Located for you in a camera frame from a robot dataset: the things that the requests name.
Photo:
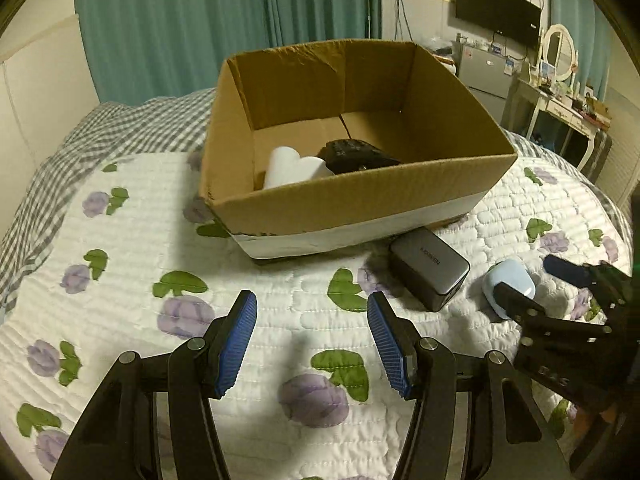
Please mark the black wall television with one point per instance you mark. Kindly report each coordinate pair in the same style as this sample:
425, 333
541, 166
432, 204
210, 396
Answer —
518, 20

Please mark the white floral quilt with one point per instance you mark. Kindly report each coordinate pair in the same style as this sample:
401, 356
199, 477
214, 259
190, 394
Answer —
311, 399

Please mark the grey checkered bed sheet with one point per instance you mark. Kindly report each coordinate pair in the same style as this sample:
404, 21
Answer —
100, 159

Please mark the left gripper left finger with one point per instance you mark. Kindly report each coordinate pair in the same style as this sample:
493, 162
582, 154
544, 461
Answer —
230, 343

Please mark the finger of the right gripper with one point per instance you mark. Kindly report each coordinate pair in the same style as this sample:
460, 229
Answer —
520, 308
578, 275

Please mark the grey charger block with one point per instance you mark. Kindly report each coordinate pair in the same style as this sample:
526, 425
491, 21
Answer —
428, 267

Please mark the brown cardboard box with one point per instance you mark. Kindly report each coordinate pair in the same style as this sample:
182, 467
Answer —
320, 146

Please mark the silver small refrigerator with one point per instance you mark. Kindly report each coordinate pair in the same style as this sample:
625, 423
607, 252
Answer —
488, 76

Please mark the oval vanity mirror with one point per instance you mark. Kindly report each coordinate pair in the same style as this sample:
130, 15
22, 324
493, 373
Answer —
558, 49

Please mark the teal window curtain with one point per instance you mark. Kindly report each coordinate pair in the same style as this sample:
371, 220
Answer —
591, 35

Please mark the person's right hand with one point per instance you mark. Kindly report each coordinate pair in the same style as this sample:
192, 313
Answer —
601, 428

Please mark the white dressing table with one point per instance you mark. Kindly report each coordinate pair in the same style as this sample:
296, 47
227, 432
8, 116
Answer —
526, 103

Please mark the black remote control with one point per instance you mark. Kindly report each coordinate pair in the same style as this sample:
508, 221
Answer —
349, 155

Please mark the white cylinder bottle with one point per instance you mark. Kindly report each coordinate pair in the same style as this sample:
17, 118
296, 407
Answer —
282, 168

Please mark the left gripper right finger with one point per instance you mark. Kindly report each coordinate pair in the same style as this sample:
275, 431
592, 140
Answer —
393, 338

